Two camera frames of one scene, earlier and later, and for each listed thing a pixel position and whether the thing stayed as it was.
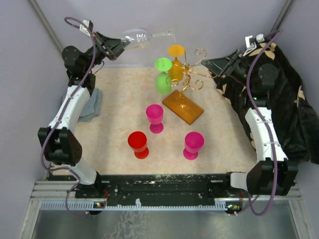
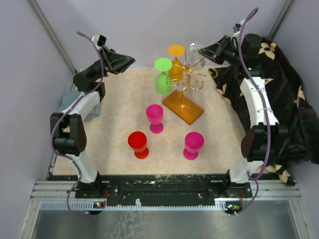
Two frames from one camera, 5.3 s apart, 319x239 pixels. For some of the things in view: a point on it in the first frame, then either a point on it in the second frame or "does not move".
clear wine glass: [140, 38] to [198, 59]
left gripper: [117, 46] to [111, 59]
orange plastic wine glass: [176, 73] does not move
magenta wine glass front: [193, 141] does not move
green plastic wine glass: [163, 81] does not move
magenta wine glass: [155, 113] does not move
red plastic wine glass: [137, 141] does not move
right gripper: [218, 65] to [215, 52]
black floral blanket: [295, 121] does not move
